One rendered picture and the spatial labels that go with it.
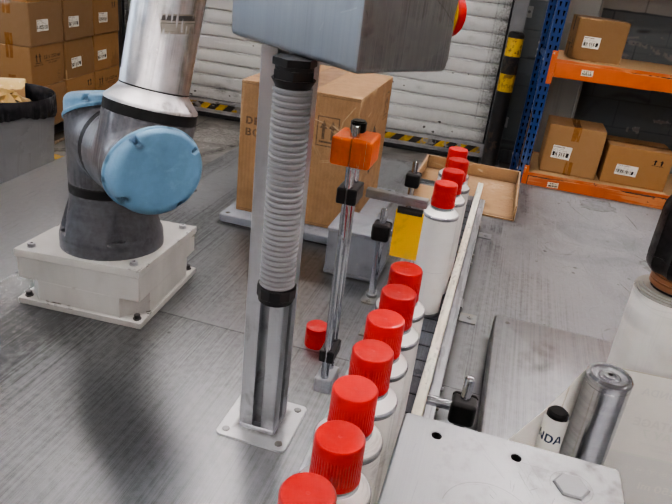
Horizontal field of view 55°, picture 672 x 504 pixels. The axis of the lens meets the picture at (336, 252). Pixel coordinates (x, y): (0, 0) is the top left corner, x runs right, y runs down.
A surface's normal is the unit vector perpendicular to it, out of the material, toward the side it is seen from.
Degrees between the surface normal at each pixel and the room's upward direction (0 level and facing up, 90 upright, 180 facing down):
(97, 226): 70
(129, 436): 0
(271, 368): 90
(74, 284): 90
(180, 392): 0
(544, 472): 0
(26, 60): 89
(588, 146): 90
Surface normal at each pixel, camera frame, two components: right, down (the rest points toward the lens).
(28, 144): 0.70, 0.50
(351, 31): -0.77, 0.19
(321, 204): -0.27, 0.38
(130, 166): 0.54, 0.48
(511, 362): 0.11, -0.90
